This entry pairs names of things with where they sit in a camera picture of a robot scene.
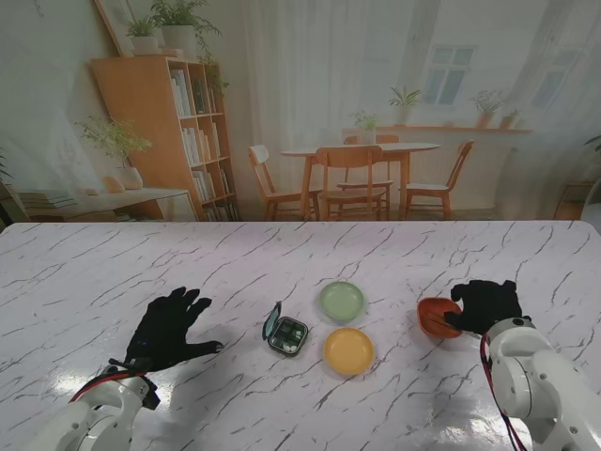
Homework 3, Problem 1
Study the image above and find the teal lidded pill box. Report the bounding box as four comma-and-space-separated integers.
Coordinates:
261, 301, 310, 357

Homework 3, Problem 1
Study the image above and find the red cable of right arm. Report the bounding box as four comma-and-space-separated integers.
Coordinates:
479, 334, 530, 451

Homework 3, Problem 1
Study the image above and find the green round dish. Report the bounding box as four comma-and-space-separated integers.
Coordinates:
319, 280, 367, 325

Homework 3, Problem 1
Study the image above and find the yellow round dish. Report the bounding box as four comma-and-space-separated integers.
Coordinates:
322, 327, 376, 376

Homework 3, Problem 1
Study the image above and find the red cable of left arm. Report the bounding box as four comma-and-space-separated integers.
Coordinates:
69, 368, 151, 404

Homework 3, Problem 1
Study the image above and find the printed room scene backdrop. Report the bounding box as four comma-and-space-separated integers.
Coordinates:
0, 0, 601, 224

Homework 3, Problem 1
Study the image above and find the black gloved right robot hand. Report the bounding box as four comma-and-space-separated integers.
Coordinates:
443, 279, 532, 335

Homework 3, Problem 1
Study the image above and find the red cable of arm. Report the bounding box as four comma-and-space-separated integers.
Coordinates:
479, 334, 530, 451
69, 368, 151, 404

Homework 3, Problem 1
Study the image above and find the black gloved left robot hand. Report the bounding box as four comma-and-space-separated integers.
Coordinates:
125, 287, 224, 375

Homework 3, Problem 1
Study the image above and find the orange bowl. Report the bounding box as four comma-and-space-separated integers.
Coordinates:
416, 296, 466, 340

